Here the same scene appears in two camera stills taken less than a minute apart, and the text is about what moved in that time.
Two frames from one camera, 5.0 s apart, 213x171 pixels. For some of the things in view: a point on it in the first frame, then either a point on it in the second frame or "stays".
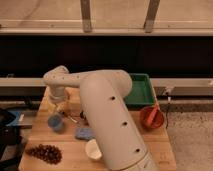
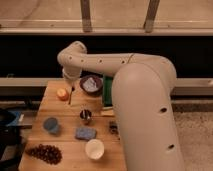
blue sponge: (84, 133) stays
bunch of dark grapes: (47, 153) stays
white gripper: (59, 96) → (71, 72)
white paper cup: (92, 149) stays
